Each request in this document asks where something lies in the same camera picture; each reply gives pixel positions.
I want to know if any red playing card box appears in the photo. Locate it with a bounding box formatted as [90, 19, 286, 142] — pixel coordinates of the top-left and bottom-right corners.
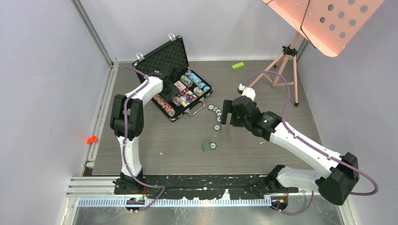
[174, 81, 187, 92]

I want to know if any purple white chip roll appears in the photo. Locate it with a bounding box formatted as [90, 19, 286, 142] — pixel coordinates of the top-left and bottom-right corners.
[172, 96, 182, 106]

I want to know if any black poker set case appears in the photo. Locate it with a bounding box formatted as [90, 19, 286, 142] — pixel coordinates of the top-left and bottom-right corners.
[132, 34, 214, 121]

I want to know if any red white chip roll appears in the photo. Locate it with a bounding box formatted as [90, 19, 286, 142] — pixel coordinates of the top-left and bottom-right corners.
[153, 94, 175, 117]

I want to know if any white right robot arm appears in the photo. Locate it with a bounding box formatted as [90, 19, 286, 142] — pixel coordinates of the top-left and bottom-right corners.
[221, 88, 359, 205]

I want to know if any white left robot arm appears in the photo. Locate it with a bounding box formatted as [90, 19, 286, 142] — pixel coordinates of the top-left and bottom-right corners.
[110, 63, 179, 194]

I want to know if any green chip row in case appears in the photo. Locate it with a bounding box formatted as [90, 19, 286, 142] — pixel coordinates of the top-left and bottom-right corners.
[180, 75, 193, 87]

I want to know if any green 20 chip lone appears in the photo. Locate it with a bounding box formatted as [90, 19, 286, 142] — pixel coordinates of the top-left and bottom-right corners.
[214, 124, 221, 131]

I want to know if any blue chip row in case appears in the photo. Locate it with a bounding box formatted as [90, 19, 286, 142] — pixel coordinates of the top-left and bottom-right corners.
[185, 70, 211, 92]

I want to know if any grey chip row in case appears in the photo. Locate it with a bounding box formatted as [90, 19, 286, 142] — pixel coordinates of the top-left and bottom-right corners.
[193, 87, 204, 97]

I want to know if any card deck in case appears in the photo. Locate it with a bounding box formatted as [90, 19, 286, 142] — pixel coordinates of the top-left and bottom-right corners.
[179, 91, 198, 107]

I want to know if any green 20 chip beside stack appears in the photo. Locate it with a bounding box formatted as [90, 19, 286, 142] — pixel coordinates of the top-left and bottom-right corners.
[210, 142, 217, 150]

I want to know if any green block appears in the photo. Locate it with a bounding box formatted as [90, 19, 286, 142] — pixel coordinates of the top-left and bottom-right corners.
[231, 62, 245, 70]

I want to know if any pink tripod stand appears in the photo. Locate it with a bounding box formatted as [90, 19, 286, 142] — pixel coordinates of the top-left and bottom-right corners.
[248, 31, 301, 107]

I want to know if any pink perforated panel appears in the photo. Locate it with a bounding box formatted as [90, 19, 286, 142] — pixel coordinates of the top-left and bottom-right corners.
[265, 0, 383, 57]

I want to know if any orange clip on rail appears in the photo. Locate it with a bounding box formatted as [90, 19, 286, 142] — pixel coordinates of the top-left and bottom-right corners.
[86, 135, 97, 144]

